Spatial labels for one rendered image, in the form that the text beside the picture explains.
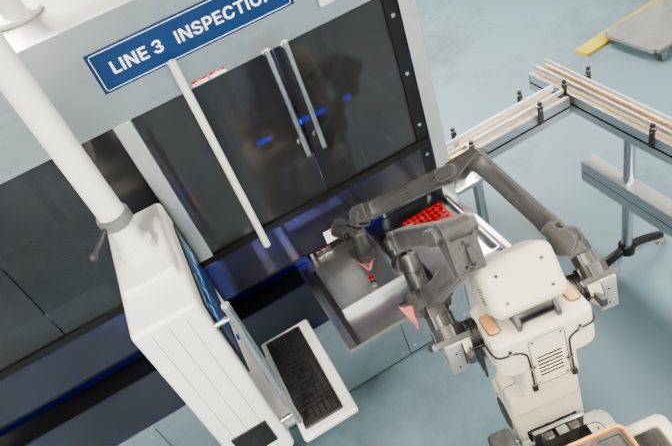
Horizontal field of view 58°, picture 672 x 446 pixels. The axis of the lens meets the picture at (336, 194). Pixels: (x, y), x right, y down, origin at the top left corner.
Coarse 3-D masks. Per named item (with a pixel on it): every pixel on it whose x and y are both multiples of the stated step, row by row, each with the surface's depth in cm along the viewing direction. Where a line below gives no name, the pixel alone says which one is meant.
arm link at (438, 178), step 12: (444, 168) 183; (456, 168) 183; (420, 180) 192; (432, 180) 189; (444, 180) 185; (456, 180) 193; (396, 192) 197; (408, 192) 194; (420, 192) 192; (360, 204) 204; (372, 204) 202; (384, 204) 200; (396, 204) 197; (360, 216) 204; (372, 216) 202
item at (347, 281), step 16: (368, 240) 242; (336, 256) 241; (384, 256) 233; (320, 272) 237; (336, 272) 234; (352, 272) 232; (368, 272) 230; (384, 272) 227; (336, 288) 228; (352, 288) 226; (368, 288) 224; (384, 288) 219; (352, 304) 216
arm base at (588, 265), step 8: (576, 256) 163; (584, 256) 162; (592, 256) 162; (576, 264) 164; (584, 264) 162; (592, 264) 161; (600, 264) 161; (576, 272) 164; (584, 272) 162; (592, 272) 161; (600, 272) 160; (608, 272) 160; (616, 272) 160; (584, 280) 160; (592, 280) 160
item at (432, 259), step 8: (448, 200) 241; (448, 208) 243; (456, 208) 237; (480, 232) 226; (480, 240) 225; (488, 240) 223; (416, 248) 232; (424, 248) 230; (432, 248) 229; (488, 248) 221; (496, 248) 216; (424, 256) 227; (432, 256) 226; (440, 256) 225; (424, 264) 220; (432, 264) 223; (440, 264) 222; (432, 272) 221
